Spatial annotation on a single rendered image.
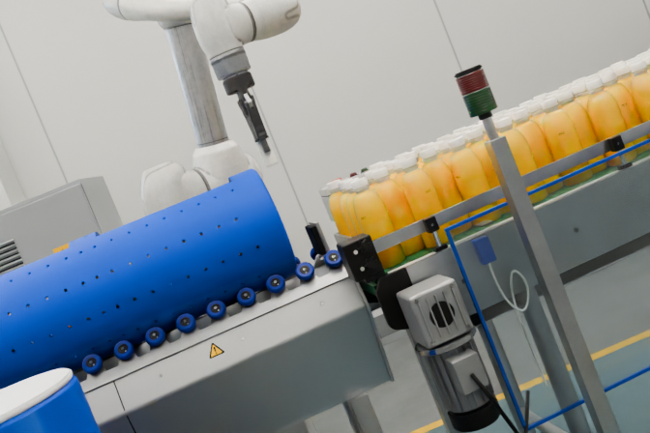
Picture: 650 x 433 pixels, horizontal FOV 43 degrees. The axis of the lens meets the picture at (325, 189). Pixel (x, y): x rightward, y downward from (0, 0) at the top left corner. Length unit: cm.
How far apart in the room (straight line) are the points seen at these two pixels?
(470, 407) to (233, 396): 54
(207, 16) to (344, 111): 276
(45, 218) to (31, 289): 161
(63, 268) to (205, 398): 44
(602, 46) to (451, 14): 91
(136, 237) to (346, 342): 55
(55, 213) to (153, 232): 164
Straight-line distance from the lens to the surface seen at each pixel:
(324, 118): 472
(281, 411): 203
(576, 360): 190
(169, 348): 195
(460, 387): 179
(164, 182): 250
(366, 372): 205
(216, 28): 203
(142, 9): 238
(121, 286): 191
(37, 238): 356
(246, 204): 192
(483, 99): 178
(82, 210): 351
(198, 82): 258
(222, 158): 256
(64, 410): 143
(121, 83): 478
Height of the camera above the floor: 125
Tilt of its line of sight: 4 degrees down
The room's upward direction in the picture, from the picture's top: 22 degrees counter-clockwise
